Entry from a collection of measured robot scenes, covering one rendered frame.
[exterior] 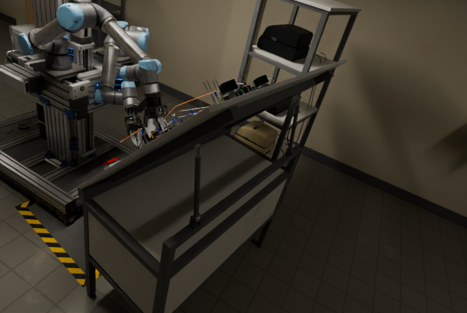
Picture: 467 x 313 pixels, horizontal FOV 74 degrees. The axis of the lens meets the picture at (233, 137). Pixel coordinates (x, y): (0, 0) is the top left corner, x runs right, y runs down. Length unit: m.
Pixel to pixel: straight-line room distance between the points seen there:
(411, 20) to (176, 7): 2.70
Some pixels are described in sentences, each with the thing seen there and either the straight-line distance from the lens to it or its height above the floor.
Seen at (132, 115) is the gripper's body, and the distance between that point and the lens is 1.70.
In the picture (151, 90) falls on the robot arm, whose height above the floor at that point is 1.38.
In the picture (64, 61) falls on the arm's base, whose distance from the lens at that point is 2.18.
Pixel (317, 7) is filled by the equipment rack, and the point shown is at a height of 1.83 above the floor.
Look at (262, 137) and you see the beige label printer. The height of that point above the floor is 0.84.
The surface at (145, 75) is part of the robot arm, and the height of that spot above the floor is 1.44.
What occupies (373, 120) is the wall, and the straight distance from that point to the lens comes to 3.77.
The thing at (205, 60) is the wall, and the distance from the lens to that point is 4.24.
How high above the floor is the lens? 2.01
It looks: 31 degrees down
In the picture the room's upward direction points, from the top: 15 degrees clockwise
